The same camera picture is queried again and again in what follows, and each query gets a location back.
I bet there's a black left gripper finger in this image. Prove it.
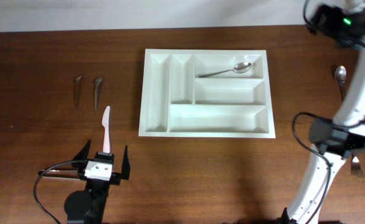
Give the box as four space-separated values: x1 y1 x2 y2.
121 145 130 180
73 139 91 161

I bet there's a metal spoon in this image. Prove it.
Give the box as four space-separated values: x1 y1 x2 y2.
334 65 347 100
198 62 252 78

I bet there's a white plastic cutlery tray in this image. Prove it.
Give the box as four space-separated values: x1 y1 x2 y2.
138 49 276 139

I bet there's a dark metal rod utensil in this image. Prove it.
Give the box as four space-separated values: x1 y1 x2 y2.
37 169 79 179

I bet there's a right dark metal knife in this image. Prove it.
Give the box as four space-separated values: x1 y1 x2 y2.
93 77 103 110

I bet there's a white plastic knife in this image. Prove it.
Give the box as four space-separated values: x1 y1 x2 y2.
102 106 110 153

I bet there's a dark metal knife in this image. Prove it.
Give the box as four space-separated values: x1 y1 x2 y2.
73 76 82 110
93 77 103 110

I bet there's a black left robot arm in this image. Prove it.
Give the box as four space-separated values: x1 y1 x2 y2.
64 140 130 224

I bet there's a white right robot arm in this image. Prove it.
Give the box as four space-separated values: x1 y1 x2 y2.
276 1 365 223

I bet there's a left dark metal knife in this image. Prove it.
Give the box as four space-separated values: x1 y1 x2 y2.
73 76 82 110

